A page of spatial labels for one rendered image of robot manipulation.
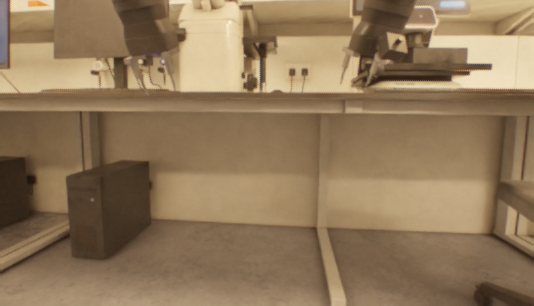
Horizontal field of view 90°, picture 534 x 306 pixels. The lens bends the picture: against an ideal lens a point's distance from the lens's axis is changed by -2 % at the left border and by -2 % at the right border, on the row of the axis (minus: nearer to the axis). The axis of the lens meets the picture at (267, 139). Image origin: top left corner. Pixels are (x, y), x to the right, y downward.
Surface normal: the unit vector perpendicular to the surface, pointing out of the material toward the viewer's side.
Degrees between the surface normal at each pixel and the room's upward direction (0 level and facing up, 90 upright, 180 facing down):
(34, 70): 90
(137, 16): 122
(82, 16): 86
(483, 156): 90
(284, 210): 90
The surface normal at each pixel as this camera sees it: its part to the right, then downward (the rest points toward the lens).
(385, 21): 0.09, 0.61
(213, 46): -0.10, 0.11
